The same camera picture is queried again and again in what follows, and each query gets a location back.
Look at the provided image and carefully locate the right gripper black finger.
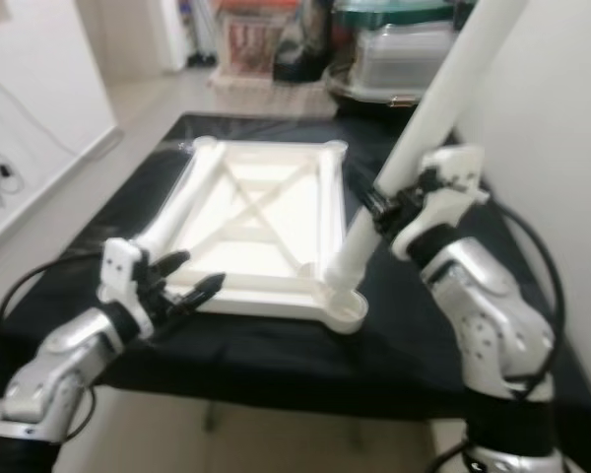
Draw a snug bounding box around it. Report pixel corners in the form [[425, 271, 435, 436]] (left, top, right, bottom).
[[353, 185, 397, 236]]

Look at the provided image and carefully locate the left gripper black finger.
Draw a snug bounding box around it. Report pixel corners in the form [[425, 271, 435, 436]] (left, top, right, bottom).
[[150, 249, 193, 282], [177, 273, 226, 314]]

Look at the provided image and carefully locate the white plastic table top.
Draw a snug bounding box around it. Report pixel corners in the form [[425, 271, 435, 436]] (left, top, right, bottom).
[[98, 136, 370, 334]]

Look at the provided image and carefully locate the black tablecloth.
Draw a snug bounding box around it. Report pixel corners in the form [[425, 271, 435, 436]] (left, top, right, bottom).
[[0, 111, 591, 472]]

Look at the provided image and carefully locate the clear plastic storage box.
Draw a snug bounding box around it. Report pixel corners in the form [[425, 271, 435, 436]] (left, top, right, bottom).
[[350, 22, 464, 95]]

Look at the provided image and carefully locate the black bag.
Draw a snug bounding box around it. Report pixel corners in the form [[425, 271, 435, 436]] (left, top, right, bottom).
[[276, 0, 336, 85]]

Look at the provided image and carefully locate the green pot lid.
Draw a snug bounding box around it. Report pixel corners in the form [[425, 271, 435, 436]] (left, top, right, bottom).
[[333, 0, 459, 31]]

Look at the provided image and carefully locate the red printed box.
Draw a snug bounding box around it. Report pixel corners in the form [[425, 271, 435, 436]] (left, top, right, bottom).
[[227, 15, 287, 78]]

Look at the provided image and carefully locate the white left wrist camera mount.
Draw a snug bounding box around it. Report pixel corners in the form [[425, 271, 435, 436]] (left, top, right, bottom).
[[103, 238, 154, 341]]

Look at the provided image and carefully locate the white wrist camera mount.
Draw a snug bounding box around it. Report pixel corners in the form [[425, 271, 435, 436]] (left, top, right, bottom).
[[394, 145, 486, 262], [103, 238, 154, 341]]

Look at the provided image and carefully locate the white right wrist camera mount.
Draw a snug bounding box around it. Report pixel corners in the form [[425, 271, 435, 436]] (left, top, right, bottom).
[[394, 145, 486, 262]]

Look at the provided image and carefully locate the black wall cable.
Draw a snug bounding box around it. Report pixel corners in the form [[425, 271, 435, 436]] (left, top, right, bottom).
[[0, 146, 33, 198]]

